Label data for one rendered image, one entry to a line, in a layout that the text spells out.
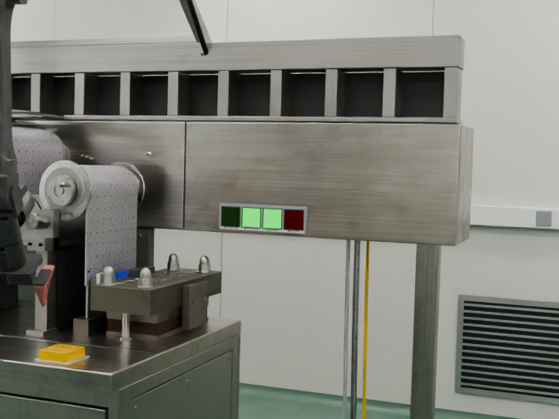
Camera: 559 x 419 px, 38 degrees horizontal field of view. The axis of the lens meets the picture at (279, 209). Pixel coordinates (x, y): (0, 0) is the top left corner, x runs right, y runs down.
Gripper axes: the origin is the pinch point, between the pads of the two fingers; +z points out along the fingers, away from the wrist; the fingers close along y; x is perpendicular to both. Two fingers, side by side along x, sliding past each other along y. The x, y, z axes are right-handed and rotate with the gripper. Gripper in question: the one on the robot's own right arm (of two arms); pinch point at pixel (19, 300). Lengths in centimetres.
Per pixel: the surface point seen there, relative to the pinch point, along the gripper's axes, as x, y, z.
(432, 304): -51, -88, 38
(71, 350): -4.8, -6.7, 16.9
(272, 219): -58, -45, 17
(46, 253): -35.4, 7.7, 14.1
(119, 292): -26.8, -11.6, 18.4
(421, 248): -59, -85, 26
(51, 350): -4.0, -2.7, 16.4
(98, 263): -39.9, -3.2, 19.9
